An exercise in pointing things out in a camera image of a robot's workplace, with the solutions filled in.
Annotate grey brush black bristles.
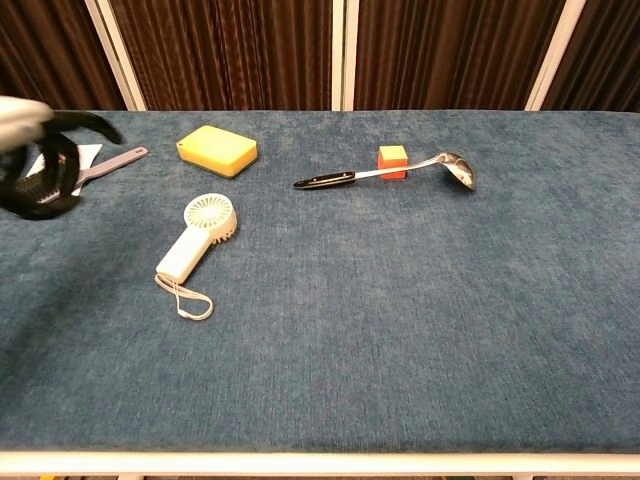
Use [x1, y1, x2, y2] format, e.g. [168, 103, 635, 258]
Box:
[14, 146, 150, 206]

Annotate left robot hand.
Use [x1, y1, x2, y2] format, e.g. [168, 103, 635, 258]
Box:
[0, 94, 125, 222]

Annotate yellow sponge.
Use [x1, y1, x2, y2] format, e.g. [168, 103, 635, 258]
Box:
[175, 124, 259, 179]

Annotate blue table cloth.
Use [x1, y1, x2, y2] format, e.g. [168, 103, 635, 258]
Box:
[0, 109, 640, 454]

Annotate orange yellow cube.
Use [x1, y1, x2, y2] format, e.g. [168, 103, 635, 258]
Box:
[377, 144, 409, 181]

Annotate white frame post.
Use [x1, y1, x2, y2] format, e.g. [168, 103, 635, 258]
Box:
[83, 0, 148, 112]
[330, 0, 359, 112]
[523, 0, 587, 112]

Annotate white printed card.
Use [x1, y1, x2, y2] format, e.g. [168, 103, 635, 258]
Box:
[27, 143, 104, 196]

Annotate white handheld fan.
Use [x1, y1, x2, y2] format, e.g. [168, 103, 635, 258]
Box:
[154, 192, 239, 322]

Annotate steel ladle black handle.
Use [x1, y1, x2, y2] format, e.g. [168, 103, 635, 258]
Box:
[293, 151, 477, 193]

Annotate brown curtain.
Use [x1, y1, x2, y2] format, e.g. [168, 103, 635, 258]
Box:
[542, 0, 640, 113]
[353, 0, 567, 112]
[108, 0, 334, 112]
[0, 0, 126, 112]

